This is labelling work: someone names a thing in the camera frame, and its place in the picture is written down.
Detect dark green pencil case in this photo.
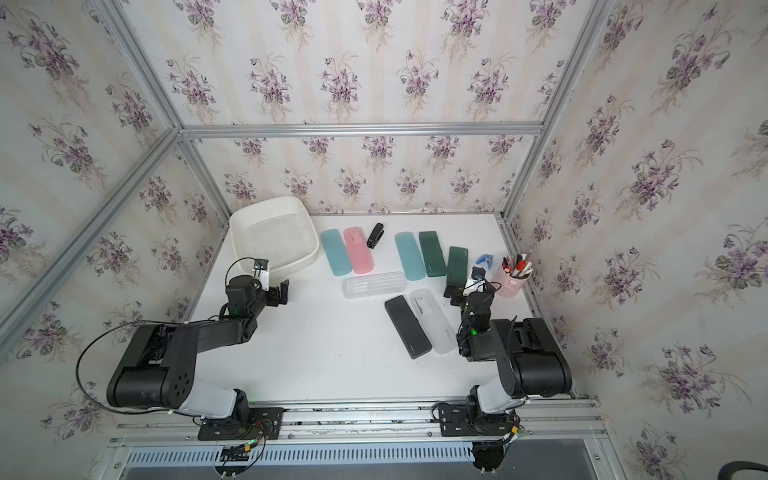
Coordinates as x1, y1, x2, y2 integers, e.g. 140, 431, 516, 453
446, 246, 468, 288
419, 231, 447, 278

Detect frosted white pencil case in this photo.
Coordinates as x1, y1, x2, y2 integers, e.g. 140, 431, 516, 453
409, 289, 457, 356

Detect black pencil case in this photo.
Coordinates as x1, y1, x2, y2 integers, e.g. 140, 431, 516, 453
384, 295, 432, 360

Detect white plastic storage box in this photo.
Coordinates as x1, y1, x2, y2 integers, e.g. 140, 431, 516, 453
229, 196, 320, 286

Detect ribbed clear pencil case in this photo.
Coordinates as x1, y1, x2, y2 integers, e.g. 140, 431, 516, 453
342, 272, 407, 300

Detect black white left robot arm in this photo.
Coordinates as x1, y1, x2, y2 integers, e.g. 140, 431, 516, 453
106, 275, 290, 425

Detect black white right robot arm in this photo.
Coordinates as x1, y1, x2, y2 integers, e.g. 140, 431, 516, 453
437, 282, 572, 439

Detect teal pencil case right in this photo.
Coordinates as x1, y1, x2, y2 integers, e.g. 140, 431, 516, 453
395, 232, 426, 281

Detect teal pencil case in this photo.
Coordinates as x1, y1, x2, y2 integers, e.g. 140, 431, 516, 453
320, 229, 353, 277
395, 232, 426, 281

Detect teal pencil case left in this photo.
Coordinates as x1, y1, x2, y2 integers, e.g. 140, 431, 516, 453
320, 229, 353, 277

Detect pink pencil case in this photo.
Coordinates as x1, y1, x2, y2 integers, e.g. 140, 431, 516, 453
343, 227, 374, 275

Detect blue staple remover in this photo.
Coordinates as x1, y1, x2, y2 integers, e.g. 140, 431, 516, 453
475, 254, 493, 269

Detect pink pen cup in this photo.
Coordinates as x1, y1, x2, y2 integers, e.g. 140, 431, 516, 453
491, 267, 526, 298

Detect pens in cup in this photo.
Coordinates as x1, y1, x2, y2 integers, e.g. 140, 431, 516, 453
501, 253, 533, 280

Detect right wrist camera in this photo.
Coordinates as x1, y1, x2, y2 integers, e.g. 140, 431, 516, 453
470, 266, 486, 284

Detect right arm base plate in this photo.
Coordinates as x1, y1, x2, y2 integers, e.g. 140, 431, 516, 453
430, 402, 520, 438

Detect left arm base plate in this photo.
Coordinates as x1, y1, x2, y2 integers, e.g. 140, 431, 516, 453
197, 407, 285, 441

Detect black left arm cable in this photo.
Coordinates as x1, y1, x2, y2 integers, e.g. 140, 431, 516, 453
74, 320, 199, 418

